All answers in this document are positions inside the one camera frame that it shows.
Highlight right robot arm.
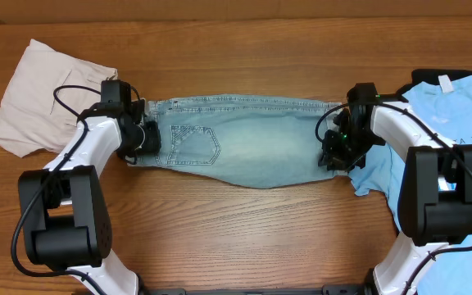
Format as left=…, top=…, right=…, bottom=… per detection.
left=316, top=83, right=472, bottom=294

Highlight folded beige shorts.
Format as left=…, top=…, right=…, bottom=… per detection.
left=0, top=39, right=118, bottom=157

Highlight light blue denim shorts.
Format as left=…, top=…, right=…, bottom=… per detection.
left=136, top=94, right=337, bottom=188

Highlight black garment under pile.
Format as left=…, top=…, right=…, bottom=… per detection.
left=396, top=69, right=472, bottom=96

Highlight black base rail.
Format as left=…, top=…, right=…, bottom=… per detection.
left=138, top=284, right=378, bottom=295

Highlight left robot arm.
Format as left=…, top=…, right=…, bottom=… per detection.
left=11, top=79, right=161, bottom=294

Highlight light blue printed t-shirt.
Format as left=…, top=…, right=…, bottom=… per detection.
left=349, top=75, right=472, bottom=295

